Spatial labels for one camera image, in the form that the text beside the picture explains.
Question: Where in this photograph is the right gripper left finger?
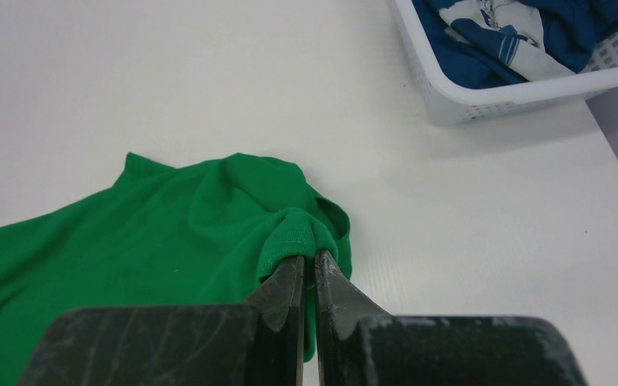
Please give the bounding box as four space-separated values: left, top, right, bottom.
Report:
19 257 305 385

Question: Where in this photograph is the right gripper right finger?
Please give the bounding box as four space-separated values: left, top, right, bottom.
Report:
315 251 587 385

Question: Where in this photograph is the green t shirt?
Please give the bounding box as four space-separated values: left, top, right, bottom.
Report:
0 153 352 385

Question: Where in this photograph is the blue white t shirt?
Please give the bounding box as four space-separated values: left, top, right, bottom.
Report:
413 0 618 89

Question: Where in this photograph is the white plastic basket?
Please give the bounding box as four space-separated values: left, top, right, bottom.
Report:
388 1 618 126

